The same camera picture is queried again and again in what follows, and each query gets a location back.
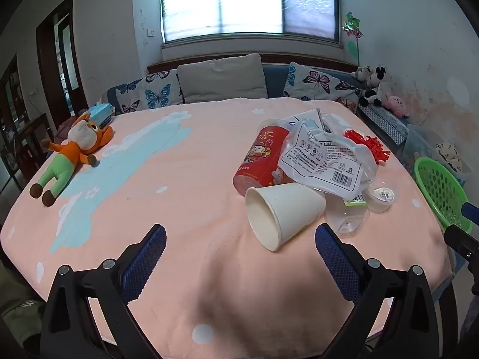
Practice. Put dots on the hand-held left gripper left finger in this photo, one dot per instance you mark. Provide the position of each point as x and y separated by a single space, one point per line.
146 258

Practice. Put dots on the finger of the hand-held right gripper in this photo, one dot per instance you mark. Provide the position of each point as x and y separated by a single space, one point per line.
470 211
462 241

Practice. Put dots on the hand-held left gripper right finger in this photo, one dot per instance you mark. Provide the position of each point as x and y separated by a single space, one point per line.
335 258

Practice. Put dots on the green plastic basket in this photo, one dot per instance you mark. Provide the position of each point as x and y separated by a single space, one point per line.
441 187

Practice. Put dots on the clear plastic cup with label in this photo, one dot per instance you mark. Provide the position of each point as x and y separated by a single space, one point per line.
348 220

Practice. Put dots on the white paper cup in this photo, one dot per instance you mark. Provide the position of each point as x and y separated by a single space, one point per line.
288 209

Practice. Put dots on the red mesh net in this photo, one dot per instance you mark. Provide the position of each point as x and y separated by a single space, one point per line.
370 146

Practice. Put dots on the red printed cup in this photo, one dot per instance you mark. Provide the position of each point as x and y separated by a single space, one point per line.
258 157

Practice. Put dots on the beige patterned garment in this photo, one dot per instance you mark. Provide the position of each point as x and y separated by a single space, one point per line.
449 153

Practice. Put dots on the pink printed blanket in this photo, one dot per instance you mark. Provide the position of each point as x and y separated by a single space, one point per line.
187 194

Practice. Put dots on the small white jelly cup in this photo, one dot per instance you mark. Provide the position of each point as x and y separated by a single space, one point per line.
381 198

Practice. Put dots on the clear plastic storage box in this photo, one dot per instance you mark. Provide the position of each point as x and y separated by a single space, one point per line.
423 146

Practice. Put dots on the clear printed plastic package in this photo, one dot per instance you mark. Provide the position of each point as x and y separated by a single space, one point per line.
322 160

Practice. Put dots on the grey patterned cushion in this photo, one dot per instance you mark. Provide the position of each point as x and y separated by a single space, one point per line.
385 123

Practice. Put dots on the pink plush toy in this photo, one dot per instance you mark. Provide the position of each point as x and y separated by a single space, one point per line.
396 105

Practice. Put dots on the orange plush toy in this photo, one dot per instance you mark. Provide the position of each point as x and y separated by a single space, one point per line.
71 149

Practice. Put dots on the person's leg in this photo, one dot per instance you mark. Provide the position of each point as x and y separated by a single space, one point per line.
18 314

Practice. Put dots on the cow plush toy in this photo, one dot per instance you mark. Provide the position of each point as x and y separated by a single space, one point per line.
374 95

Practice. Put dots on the blue tissue pack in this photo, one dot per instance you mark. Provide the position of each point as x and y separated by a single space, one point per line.
99 112

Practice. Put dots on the black white mouse plush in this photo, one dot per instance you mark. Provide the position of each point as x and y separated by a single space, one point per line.
380 76

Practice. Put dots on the small butterfly print pillow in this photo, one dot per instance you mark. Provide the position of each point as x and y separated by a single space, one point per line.
157 89

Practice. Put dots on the grey white plush toy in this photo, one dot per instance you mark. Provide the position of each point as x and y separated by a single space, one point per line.
361 74

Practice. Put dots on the large butterfly print pillow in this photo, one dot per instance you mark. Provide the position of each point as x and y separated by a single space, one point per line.
318 82

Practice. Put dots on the beige cushion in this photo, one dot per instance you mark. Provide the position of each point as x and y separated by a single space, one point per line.
220 78

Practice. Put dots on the dark wooden door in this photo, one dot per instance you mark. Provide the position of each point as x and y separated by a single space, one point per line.
48 82

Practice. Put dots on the dark wooden shelf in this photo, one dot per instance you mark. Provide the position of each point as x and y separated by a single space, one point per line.
11 93

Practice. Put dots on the colourful pinwheel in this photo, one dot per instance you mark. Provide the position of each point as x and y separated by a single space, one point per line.
350 26

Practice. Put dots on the window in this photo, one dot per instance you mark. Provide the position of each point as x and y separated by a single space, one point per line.
247 3

